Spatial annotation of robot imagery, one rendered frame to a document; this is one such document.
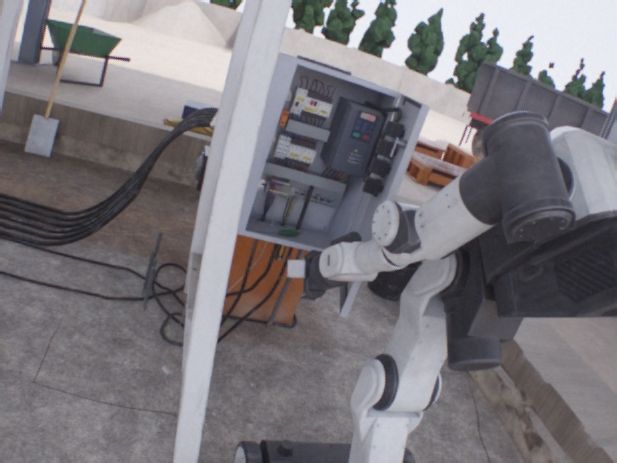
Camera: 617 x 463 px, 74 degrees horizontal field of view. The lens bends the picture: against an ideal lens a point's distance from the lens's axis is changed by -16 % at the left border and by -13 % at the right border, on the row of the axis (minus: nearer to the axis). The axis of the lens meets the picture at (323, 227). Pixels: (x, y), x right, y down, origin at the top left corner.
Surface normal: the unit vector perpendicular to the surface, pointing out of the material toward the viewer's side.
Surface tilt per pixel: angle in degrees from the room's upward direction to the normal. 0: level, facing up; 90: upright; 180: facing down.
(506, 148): 80
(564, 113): 90
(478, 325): 87
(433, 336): 86
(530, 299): 93
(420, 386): 72
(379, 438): 59
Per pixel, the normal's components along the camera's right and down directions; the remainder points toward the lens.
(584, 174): -0.31, -0.37
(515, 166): -0.74, -0.24
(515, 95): -0.37, 0.21
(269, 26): 0.22, 0.25
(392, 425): 0.37, -0.11
